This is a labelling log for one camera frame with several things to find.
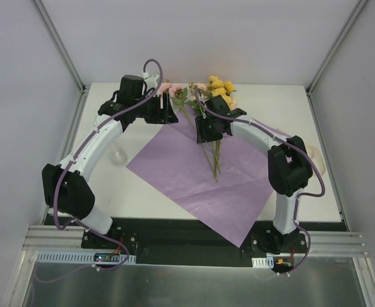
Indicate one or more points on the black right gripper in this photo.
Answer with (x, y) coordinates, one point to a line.
(205, 128)

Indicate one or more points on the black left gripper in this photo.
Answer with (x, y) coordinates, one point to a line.
(163, 109)

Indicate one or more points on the pink and purple wrapping paper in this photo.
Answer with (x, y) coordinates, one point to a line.
(229, 203)

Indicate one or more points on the cream ribbon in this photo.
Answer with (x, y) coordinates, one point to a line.
(316, 156)

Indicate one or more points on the pink flower stem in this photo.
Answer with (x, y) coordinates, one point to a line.
(182, 100)

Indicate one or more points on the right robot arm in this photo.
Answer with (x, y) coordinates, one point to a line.
(288, 167)

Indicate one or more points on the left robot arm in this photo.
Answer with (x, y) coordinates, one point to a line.
(65, 184)

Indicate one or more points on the clear glass vase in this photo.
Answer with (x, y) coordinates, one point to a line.
(118, 155)

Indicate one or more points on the yellow flower bunch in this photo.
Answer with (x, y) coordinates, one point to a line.
(224, 88)

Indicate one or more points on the peach flower bunch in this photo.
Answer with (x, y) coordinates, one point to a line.
(200, 92)

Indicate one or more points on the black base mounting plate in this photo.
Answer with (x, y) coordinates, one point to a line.
(190, 242)

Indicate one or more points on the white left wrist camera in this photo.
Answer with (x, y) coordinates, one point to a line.
(151, 80)

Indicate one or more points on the left aluminium frame post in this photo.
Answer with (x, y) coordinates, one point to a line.
(58, 44)

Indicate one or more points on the aluminium frame post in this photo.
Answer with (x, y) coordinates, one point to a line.
(350, 22)
(58, 44)

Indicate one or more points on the aluminium front rail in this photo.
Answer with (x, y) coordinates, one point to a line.
(42, 237)

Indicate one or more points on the right aluminium frame post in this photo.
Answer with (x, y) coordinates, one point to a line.
(350, 22)

